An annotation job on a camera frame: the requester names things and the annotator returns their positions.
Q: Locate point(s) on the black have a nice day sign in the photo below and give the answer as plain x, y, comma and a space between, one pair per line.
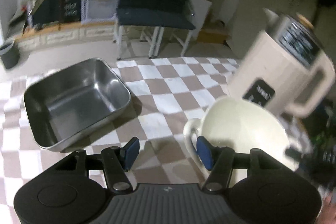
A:
54, 11

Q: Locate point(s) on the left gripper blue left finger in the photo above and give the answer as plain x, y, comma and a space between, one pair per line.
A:
129, 153

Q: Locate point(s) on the checkered tablecloth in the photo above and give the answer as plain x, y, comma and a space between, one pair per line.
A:
165, 92

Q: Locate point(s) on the dark grey trash bin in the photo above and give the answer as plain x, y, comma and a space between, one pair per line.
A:
9, 55

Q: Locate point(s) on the cream electric kettle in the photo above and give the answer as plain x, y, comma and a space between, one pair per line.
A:
285, 69

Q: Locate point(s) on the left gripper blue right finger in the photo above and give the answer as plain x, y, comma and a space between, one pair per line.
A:
205, 152

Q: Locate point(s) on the cream two-handled bowl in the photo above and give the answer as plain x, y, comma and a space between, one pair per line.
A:
240, 125

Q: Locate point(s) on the square steel tray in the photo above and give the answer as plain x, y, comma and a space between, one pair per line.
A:
74, 102

